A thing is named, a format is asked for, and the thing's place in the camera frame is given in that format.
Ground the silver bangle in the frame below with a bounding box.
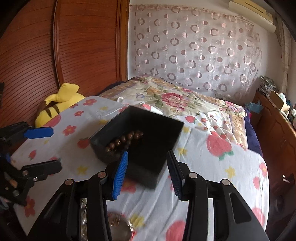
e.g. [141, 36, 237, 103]
[108, 212, 133, 241]

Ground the black jewelry box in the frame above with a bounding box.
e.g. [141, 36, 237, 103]
[90, 106, 184, 189]

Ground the strawberry flower print blanket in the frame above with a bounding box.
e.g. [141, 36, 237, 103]
[12, 96, 269, 240]

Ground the yellow tiger plush toy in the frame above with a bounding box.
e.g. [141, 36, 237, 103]
[35, 83, 85, 128]

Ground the floral quilt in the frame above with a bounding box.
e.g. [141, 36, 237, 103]
[100, 75, 248, 149]

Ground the wooden headboard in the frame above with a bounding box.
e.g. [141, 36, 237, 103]
[1, 1, 130, 126]

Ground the wooden side cabinet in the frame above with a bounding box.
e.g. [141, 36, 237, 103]
[253, 91, 295, 188]

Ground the cardboard box on cabinet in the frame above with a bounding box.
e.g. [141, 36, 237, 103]
[269, 90, 290, 112]

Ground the circle pattern sheer curtain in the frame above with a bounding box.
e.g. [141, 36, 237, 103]
[129, 4, 262, 101]

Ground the white air conditioner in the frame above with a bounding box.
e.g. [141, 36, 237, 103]
[228, 0, 276, 33]

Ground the brown wooden bead bracelet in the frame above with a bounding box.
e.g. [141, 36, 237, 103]
[105, 130, 144, 156]

